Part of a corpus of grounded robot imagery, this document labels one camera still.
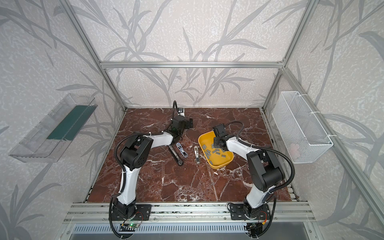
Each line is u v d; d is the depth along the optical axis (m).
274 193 0.51
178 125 0.80
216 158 0.94
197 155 0.92
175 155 0.93
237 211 0.74
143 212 0.73
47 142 0.64
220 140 0.71
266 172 0.46
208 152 0.96
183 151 0.96
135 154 0.56
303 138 0.61
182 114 0.90
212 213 0.75
